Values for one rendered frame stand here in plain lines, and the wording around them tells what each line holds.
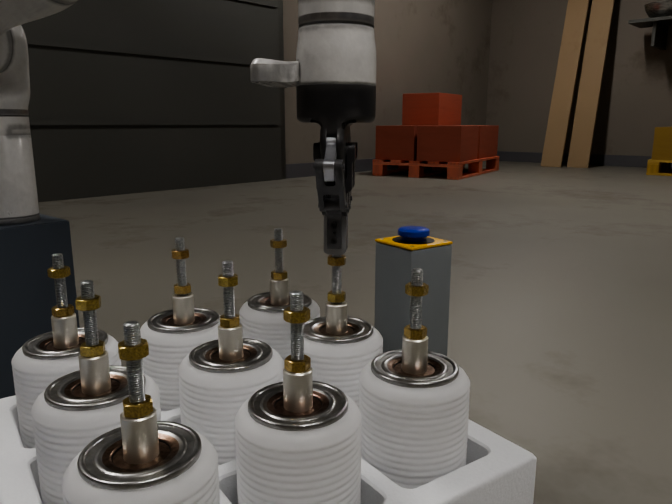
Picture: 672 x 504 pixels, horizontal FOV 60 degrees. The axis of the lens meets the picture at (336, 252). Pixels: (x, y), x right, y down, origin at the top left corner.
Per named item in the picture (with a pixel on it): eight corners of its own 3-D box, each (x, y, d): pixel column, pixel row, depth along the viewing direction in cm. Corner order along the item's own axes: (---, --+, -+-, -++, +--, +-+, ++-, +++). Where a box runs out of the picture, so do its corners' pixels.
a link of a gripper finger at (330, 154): (319, 129, 53) (321, 147, 55) (314, 167, 51) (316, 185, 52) (345, 129, 53) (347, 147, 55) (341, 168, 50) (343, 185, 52)
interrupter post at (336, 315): (352, 334, 60) (352, 303, 59) (332, 339, 59) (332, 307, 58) (340, 328, 62) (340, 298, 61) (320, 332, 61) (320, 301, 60)
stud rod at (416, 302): (412, 350, 51) (414, 267, 50) (422, 353, 51) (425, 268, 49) (407, 354, 51) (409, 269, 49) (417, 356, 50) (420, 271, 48)
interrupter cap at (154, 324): (198, 339, 59) (197, 333, 59) (132, 332, 61) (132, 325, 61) (231, 316, 66) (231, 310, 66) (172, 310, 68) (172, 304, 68)
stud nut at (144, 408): (142, 402, 38) (141, 390, 38) (159, 409, 38) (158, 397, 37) (116, 414, 37) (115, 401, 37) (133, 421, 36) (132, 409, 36)
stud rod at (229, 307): (223, 342, 53) (219, 262, 52) (228, 339, 54) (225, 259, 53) (232, 344, 53) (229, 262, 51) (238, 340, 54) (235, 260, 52)
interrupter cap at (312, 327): (387, 337, 59) (388, 331, 59) (323, 352, 56) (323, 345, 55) (347, 317, 66) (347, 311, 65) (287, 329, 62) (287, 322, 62)
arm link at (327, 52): (268, 89, 61) (267, 25, 59) (378, 88, 59) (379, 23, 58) (246, 83, 52) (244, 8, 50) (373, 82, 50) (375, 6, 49)
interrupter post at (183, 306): (188, 328, 62) (186, 298, 61) (168, 326, 63) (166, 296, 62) (199, 321, 64) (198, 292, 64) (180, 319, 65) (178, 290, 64)
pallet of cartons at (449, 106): (431, 166, 642) (433, 96, 626) (520, 171, 575) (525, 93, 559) (352, 174, 547) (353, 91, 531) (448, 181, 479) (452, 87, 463)
